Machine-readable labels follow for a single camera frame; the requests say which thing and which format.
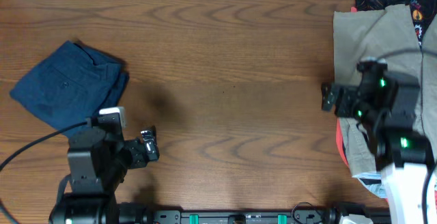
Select khaki beige shorts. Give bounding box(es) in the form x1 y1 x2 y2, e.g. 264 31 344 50
333 3 437 179

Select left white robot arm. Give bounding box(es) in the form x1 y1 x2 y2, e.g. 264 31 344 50
48 126 160 224

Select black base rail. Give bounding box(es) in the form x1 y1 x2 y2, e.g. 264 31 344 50
117 201 392 224

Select navy blue shorts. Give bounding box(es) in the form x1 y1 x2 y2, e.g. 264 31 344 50
10 41 129 130

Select light blue patterned garment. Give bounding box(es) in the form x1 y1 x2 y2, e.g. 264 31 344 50
353 172 386 199

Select red garment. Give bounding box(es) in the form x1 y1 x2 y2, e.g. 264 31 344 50
333 25 351 167

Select black patterned garment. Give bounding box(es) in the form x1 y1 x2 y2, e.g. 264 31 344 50
355 0 436 47

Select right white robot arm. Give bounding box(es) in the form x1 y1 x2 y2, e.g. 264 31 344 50
322 79 436 223

